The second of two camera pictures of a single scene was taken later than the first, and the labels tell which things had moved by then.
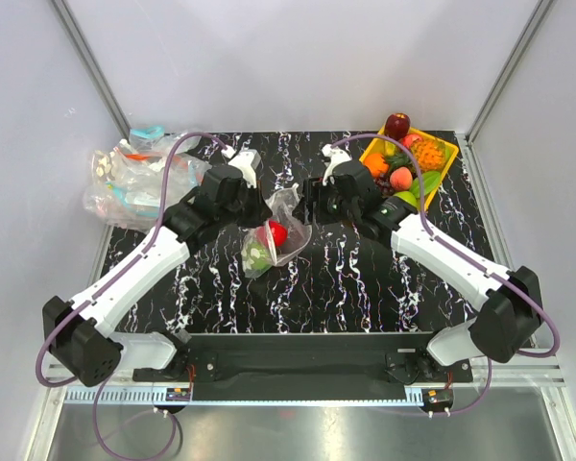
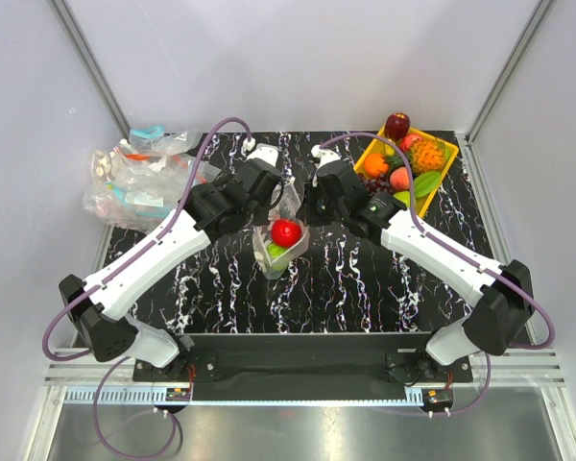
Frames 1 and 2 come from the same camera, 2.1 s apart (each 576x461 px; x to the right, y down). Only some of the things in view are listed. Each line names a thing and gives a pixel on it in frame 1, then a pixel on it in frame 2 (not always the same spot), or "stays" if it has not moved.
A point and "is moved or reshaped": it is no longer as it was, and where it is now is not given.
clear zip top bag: x=277 y=241 is moved or reshaped
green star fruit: x=431 y=181 stays
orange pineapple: x=430 y=156 stays
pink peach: x=401 y=179 stays
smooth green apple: x=407 y=197 stays
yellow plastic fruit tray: x=380 y=145 stays
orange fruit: x=375 y=163 stays
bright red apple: x=279 y=232 is moved or reshaped
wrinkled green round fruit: x=258 y=256 → x=275 y=250
